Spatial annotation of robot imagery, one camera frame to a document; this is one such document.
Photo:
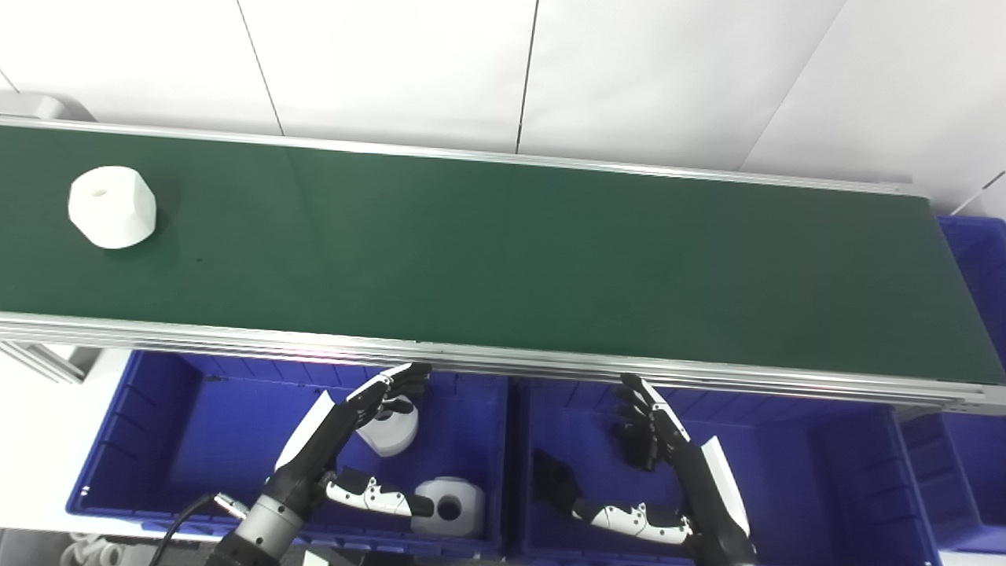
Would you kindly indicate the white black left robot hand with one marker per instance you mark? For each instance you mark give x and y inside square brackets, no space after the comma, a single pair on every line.
[314,440]

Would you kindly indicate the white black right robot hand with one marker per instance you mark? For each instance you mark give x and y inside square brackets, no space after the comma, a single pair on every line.
[703,491]

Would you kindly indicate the white faceted plastic part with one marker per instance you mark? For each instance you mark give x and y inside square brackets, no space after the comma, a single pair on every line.
[110,208]
[394,436]
[465,503]

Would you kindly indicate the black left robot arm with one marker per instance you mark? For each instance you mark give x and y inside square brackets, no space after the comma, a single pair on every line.
[263,533]

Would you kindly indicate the blue plastic bin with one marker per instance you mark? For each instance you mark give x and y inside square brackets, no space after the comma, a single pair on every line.
[181,440]
[974,472]
[794,479]

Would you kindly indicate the green conveyor belt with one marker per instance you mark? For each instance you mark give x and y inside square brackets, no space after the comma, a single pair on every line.
[550,366]
[511,251]

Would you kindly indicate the aluminium conveyor support leg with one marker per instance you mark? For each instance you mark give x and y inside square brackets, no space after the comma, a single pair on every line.
[47,363]

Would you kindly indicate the grey conveyor end housing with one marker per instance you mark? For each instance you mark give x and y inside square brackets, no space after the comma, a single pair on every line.
[39,104]

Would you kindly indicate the white ribbed object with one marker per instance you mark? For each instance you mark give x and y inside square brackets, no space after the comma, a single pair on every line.
[90,553]

